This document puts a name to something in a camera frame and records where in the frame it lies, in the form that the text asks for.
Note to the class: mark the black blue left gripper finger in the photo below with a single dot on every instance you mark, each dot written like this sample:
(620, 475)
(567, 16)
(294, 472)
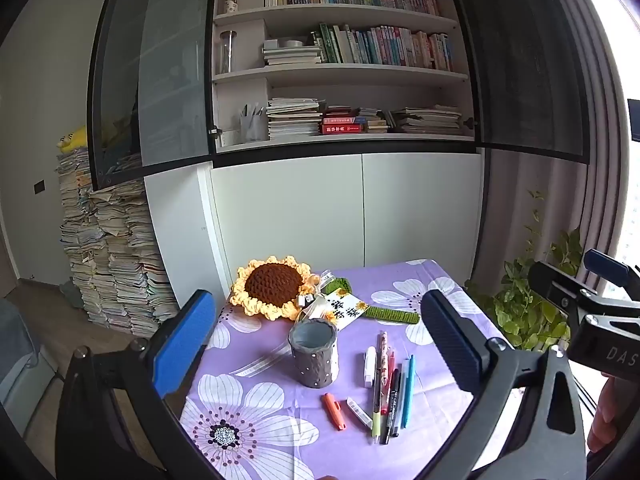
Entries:
(92, 440)
(546, 440)

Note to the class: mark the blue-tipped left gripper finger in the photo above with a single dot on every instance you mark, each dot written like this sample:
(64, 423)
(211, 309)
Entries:
(607, 268)

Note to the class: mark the blue pen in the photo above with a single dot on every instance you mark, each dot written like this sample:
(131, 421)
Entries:
(408, 392)

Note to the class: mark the grey clay pen holder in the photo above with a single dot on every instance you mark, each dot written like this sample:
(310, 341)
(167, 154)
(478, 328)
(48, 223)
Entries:
(313, 344)

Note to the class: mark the translucent grey gel pen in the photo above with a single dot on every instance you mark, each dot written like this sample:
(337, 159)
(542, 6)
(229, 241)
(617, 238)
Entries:
(394, 433)

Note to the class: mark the person's right hand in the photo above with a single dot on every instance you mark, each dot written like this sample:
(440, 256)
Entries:
(603, 429)

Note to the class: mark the green potted plant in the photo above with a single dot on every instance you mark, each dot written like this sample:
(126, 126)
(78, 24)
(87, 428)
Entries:
(526, 320)

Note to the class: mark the grey upholstered seat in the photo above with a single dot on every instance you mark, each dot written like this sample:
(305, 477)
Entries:
(26, 368)

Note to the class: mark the black marker pen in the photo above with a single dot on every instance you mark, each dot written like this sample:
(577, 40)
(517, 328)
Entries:
(392, 405)

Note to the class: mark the red pen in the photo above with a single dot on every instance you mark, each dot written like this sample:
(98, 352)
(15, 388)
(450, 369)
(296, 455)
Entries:
(387, 384)

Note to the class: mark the yellow-green highlighter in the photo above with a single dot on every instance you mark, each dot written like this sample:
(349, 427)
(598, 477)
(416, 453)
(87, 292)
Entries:
(376, 425)

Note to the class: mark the grey curtain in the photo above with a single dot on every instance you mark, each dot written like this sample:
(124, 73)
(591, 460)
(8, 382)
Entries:
(590, 196)

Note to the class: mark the small white correction pen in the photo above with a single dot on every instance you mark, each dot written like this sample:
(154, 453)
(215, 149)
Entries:
(359, 413)

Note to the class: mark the pink patterned pen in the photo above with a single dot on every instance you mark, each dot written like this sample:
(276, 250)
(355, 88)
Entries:
(381, 374)

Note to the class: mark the white correction tape dispenser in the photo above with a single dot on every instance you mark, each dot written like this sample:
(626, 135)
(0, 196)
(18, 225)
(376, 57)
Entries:
(369, 367)

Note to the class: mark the purple floral tablecloth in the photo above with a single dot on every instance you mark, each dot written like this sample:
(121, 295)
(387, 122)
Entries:
(252, 419)

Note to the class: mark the green crocheted stem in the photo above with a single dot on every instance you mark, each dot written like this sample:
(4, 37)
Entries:
(380, 314)

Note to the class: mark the tall pile of books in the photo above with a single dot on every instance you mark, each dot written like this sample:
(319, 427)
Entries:
(115, 261)

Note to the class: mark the orange marker pen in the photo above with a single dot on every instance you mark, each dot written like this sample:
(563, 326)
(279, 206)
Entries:
(334, 410)

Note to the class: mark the right glass cabinet door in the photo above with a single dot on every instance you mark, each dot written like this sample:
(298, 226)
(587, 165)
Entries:
(529, 90)

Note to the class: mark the glass cabinet door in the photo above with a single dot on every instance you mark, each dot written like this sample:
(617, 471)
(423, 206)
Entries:
(529, 90)
(150, 89)

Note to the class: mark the crocheted sunflower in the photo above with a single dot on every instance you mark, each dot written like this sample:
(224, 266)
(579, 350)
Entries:
(272, 287)

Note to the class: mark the right stack of magazines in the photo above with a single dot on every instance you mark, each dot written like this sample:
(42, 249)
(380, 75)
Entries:
(438, 119)

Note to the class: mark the stack of magazines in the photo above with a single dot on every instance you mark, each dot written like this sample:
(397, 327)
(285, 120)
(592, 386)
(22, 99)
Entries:
(289, 117)
(438, 119)

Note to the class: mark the white flower gift tag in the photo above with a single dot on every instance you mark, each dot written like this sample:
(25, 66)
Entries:
(342, 308)

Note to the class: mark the yellow plush toy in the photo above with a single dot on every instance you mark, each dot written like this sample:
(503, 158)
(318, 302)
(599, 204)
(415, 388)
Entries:
(73, 141)

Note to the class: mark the white bookshelf cabinet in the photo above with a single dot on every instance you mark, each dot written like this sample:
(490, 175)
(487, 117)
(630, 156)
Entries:
(335, 201)

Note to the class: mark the red books stack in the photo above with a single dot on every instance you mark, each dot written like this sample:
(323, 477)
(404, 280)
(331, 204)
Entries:
(348, 120)

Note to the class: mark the middle shelf book row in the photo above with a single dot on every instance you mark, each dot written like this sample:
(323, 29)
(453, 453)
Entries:
(383, 45)

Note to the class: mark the left glass cabinet door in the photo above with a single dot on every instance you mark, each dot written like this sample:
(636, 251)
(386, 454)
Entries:
(150, 89)

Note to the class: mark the white pen cup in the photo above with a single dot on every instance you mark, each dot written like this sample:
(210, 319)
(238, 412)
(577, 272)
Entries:
(253, 123)

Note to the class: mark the left stack of magazines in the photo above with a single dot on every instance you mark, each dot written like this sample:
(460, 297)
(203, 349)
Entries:
(289, 117)

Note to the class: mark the stack of flat white books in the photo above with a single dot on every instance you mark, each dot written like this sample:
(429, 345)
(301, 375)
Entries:
(290, 52)

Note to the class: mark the glass jar on shelf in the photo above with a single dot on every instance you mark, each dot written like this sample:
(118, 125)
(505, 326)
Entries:
(226, 43)

